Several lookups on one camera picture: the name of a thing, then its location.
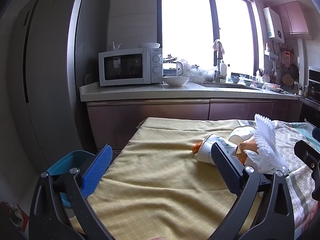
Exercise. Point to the white pleated paper wrapper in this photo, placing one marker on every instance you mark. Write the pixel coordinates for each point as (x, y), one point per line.
(267, 142)

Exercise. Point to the blue patterned bowl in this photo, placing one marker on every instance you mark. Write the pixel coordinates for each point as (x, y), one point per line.
(235, 80)

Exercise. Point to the steel kitchen faucet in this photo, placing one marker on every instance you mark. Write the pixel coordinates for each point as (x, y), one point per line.
(219, 65)

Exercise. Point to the pile of clear plastic bags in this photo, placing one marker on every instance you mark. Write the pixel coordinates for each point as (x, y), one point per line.
(200, 72)

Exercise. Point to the pink wall cabinet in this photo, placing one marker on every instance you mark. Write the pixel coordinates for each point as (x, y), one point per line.
(295, 17)

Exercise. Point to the grey refrigerator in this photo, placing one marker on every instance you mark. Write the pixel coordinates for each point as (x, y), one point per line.
(50, 67)

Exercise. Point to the round strainer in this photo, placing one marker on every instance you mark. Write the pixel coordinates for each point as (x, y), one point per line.
(286, 80)

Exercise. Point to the large kitchen window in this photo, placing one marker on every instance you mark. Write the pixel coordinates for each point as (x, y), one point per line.
(187, 25)

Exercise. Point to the grey patterned cloth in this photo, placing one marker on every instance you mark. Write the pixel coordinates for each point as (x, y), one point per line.
(300, 180)

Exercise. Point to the white soap bottle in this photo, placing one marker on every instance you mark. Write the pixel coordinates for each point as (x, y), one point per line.
(223, 69)

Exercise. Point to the wide white bowl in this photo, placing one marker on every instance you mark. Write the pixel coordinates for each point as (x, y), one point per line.
(175, 80)

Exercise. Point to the white water heater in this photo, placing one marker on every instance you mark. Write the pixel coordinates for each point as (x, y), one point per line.
(273, 23)

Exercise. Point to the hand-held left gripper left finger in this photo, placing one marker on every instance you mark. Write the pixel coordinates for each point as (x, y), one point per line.
(96, 172)

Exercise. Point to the black built-in oven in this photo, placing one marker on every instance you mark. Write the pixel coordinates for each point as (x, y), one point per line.
(312, 92)

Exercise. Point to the kitchen counter cabinet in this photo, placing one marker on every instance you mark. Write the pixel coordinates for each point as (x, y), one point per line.
(150, 110)

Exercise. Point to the blue trash bin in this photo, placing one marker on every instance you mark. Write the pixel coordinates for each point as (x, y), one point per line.
(62, 162)

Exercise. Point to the wall utensil rack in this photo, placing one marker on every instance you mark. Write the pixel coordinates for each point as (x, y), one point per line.
(282, 60)

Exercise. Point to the orange peel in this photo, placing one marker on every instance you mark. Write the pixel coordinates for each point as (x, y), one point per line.
(197, 147)

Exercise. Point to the red packet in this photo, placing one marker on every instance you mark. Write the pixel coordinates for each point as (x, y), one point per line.
(18, 216)

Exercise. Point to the black frying pan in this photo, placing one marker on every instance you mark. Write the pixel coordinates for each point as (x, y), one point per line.
(294, 71)

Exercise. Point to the beige rag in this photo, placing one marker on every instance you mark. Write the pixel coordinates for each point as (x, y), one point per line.
(218, 46)

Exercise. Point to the round white plate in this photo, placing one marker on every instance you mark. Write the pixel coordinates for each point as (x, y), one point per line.
(87, 78)

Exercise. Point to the white microwave oven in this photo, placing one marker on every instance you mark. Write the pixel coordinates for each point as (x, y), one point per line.
(125, 66)

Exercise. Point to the yellow tablecloth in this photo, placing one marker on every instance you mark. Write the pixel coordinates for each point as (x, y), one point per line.
(155, 180)

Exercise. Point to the brown snack wrapper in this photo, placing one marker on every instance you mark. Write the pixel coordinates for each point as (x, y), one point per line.
(246, 147)

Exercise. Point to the small white bowl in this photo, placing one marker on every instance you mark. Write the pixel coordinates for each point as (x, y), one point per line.
(149, 45)

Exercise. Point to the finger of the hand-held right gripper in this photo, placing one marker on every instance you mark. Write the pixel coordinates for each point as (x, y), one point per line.
(308, 157)
(317, 133)

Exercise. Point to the blue printed paper cup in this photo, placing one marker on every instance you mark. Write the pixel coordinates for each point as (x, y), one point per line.
(206, 150)

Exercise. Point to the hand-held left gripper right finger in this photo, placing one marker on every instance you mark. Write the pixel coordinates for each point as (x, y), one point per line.
(225, 165)

